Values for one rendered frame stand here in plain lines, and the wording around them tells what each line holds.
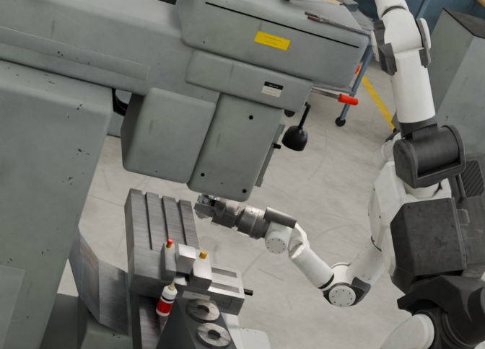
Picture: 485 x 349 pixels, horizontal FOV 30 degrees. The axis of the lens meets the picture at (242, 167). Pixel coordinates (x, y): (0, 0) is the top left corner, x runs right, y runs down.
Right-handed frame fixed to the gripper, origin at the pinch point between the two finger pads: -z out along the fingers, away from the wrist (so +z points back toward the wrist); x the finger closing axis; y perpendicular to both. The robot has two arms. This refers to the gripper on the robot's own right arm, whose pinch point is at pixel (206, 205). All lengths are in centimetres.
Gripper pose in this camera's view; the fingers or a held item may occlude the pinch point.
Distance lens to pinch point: 263.9
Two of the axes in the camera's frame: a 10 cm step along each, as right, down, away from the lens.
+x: -1.4, 3.9, -9.1
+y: -3.2, 8.5, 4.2
